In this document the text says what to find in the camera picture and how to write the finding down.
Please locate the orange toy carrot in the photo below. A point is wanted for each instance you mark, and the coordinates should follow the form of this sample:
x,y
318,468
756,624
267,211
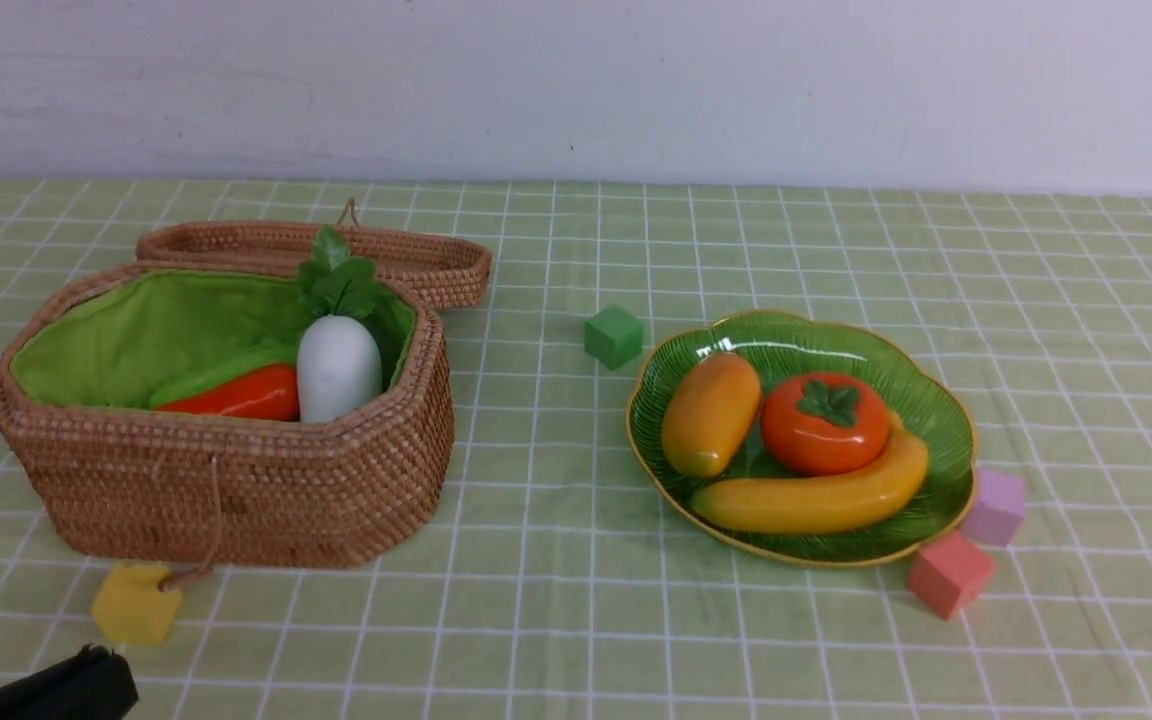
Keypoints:
x,y
268,393

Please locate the yellow foam cube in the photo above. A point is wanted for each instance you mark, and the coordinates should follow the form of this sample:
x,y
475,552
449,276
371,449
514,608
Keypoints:
x,y
132,607

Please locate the white toy radish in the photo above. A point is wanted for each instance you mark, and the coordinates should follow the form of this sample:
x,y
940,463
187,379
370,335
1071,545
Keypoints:
x,y
339,365

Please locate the yellow toy banana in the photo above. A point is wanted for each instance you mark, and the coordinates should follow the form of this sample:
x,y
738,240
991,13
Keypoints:
x,y
821,506

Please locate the green foam cube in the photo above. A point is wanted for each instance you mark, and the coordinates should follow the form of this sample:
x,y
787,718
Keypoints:
x,y
614,337

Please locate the orange yellow toy mango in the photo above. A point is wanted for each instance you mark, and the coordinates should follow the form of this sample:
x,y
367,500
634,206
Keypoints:
x,y
709,415

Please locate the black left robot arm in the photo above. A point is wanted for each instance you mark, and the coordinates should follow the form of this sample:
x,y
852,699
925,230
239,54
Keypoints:
x,y
97,683

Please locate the green checkered tablecloth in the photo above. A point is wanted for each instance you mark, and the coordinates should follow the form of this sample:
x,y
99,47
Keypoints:
x,y
553,583

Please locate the red foam cube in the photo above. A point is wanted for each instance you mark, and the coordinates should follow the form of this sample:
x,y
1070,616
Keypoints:
x,y
949,574

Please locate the pink foam cube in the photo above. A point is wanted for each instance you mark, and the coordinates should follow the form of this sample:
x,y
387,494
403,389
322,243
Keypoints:
x,y
999,509

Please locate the green toy cucumber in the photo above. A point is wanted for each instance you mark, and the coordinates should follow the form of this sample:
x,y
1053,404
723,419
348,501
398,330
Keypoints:
x,y
215,373

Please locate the orange toy persimmon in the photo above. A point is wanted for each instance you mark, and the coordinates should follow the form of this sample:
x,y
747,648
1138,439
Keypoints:
x,y
820,424

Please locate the woven rattan basket lid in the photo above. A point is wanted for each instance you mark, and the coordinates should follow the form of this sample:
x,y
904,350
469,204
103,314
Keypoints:
x,y
441,272

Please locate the woven rattan basket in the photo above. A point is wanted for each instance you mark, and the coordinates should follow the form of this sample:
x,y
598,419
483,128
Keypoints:
x,y
124,483

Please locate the green glass leaf plate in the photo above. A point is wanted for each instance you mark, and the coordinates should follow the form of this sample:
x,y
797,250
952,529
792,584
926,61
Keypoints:
x,y
778,344

